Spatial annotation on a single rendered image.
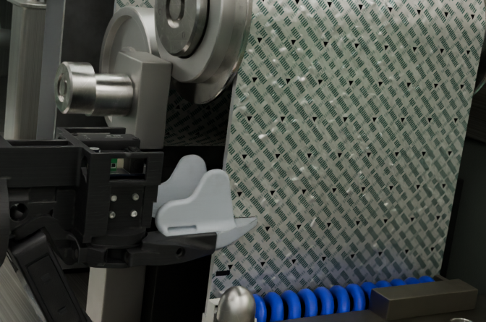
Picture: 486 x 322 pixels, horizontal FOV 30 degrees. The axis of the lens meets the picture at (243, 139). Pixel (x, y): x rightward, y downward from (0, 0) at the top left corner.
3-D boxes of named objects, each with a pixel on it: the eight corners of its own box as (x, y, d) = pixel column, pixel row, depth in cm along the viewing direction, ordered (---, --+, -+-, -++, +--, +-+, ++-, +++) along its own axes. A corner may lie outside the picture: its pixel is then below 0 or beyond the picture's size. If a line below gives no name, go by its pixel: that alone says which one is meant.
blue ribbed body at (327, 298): (213, 331, 70) (218, 289, 70) (424, 304, 81) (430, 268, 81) (235, 351, 68) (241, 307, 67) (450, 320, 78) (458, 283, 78)
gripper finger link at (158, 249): (226, 239, 64) (108, 247, 59) (223, 260, 64) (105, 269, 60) (197, 218, 68) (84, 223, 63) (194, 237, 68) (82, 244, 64)
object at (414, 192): (204, 312, 70) (233, 78, 66) (433, 286, 82) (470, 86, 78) (207, 315, 70) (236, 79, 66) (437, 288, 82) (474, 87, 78)
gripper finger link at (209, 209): (283, 173, 66) (168, 175, 62) (272, 249, 68) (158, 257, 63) (262, 161, 69) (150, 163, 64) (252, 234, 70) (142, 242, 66)
